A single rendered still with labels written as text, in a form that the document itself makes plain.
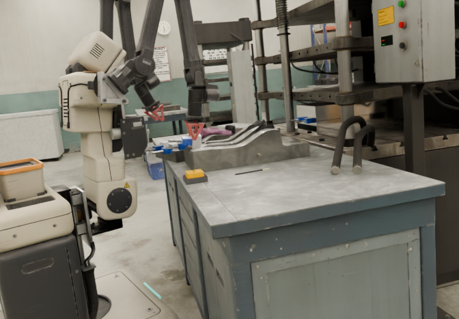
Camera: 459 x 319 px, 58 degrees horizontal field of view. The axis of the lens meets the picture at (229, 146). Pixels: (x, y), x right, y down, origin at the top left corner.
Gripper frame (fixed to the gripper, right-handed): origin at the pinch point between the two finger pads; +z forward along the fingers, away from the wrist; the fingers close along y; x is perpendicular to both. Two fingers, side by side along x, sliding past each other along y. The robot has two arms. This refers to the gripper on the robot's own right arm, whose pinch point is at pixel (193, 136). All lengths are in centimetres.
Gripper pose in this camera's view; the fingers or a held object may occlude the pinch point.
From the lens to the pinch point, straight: 172.6
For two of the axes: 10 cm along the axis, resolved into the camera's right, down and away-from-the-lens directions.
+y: -2.5, -2.5, 9.3
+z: -0.7, 9.7, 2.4
